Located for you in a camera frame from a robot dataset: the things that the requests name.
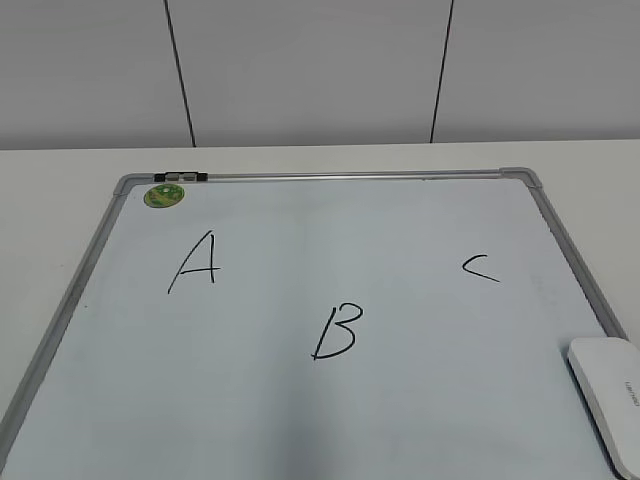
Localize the white whiteboard with grey frame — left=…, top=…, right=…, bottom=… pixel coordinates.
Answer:
left=1, top=168, right=628, bottom=479

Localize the black and silver board clip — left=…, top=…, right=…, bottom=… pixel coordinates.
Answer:
left=153, top=171, right=208, bottom=183

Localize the white whiteboard eraser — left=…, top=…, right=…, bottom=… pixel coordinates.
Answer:
left=568, top=337, right=639, bottom=479

